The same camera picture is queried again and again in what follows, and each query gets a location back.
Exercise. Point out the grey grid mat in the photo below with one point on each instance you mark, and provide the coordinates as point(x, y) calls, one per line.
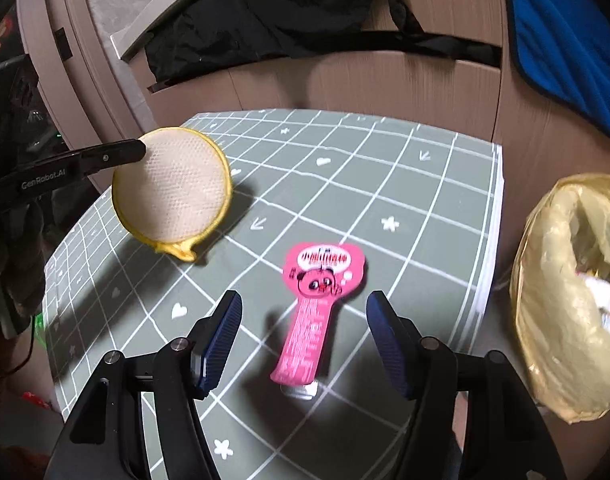
point(375, 185)

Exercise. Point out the bin with yellow bag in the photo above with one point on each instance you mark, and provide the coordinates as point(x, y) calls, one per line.
point(550, 310)

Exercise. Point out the round yellow-rimmed pad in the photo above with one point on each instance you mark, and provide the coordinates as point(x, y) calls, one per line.
point(172, 192)

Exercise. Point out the pink panda wrapper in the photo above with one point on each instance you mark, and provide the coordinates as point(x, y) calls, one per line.
point(320, 280)

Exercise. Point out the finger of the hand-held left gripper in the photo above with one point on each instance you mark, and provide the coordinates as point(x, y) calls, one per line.
point(115, 155)

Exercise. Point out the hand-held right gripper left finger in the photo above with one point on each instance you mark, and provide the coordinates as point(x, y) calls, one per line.
point(220, 347)

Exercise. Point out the blue towel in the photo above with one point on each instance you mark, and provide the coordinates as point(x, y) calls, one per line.
point(570, 35)

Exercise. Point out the black cloth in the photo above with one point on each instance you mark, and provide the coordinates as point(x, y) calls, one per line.
point(285, 15)

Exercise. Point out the white crumpled paper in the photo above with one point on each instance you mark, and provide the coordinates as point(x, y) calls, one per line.
point(602, 295)

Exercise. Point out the red packet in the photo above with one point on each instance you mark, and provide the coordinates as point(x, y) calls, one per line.
point(41, 394)

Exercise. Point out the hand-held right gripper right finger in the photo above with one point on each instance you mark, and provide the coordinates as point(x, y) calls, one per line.
point(389, 350)

